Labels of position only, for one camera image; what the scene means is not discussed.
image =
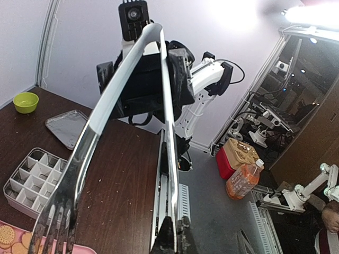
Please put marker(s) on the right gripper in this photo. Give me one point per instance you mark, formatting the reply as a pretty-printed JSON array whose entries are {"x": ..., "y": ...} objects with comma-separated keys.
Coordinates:
[{"x": 143, "y": 91}]

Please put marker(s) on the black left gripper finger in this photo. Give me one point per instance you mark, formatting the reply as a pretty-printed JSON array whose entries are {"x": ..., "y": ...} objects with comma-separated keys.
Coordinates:
[{"x": 183, "y": 242}]

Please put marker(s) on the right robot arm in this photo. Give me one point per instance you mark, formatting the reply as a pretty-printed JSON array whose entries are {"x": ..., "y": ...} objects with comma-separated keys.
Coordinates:
[{"x": 209, "y": 79}]

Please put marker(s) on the orange drink bottle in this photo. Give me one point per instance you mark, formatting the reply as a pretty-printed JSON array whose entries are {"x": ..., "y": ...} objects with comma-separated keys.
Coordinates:
[{"x": 244, "y": 179}]

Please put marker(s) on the red box with gold lid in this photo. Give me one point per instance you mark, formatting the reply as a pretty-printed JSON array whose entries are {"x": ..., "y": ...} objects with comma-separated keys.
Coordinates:
[{"x": 232, "y": 155}]

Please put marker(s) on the green plastic bowl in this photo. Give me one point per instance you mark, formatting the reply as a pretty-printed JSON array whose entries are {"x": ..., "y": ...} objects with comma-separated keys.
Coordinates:
[{"x": 26, "y": 103}]

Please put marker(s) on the pink plastic tray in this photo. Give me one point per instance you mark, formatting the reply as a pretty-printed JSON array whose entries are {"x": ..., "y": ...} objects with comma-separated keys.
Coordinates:
[{"x": 18, "y": 238}]

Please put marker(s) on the white divided cookie tin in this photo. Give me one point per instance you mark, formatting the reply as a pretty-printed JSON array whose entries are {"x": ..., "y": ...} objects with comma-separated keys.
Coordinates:
[{"x": 33, "y": 181}]

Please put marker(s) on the round tan cookie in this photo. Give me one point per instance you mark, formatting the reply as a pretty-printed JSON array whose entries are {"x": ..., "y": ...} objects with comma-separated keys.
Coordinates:
[{"x": 7, "y": 235}]

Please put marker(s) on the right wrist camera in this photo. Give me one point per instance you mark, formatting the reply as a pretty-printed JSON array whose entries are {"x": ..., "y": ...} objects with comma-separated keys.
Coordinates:
[{"x": 134, "y": 17}]

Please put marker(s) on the left frame post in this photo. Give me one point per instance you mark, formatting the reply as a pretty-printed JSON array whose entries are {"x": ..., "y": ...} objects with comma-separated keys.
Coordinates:
[{"x": 45, "y": 48}]

